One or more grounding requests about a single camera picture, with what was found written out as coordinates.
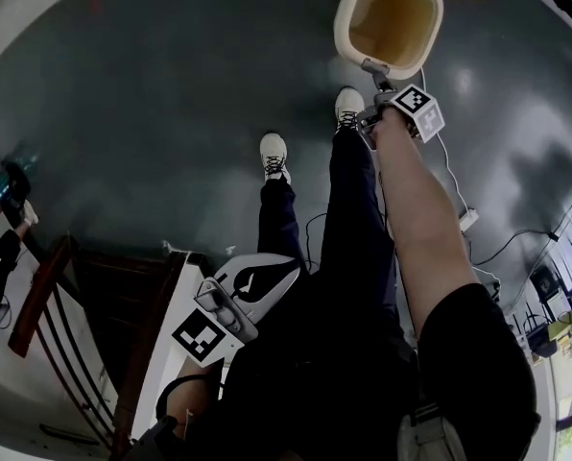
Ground grey shoulder bag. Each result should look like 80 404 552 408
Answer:
394 402 465 461

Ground person's right white shoe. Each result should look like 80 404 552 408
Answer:
334 85 367 134

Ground person's black shirt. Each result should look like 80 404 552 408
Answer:
184 266 542 461

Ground white power strip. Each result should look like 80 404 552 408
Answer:
458 207 481 232

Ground red teal bag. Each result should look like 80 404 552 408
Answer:
0 138 41 219

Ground long black floor cable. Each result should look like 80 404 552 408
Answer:
471 151 572 269

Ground dark wooden chair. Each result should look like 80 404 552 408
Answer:
7 234 192 461

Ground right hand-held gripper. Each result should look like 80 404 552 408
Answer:
357 58 447 151

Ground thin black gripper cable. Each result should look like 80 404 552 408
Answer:
304 210 331 274

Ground person's left white shoe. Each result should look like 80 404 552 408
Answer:
258 132 293 187

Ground person's white shoe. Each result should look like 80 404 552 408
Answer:
334 85 367 134
258 132 293 187

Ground white power cable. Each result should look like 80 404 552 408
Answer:
417 64 470 221

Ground person's black trousers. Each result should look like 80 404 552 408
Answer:
256 121 403 338

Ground yellow table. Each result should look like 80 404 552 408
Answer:
543 294 572 336

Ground white plastic trash bin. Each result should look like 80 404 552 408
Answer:
332 0 495 81

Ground person's left forearm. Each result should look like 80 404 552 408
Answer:
163 352 230 450

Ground person's right forearm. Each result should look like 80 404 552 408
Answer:
372 107 475 271

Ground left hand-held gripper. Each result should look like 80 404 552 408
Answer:
171 252 301 367

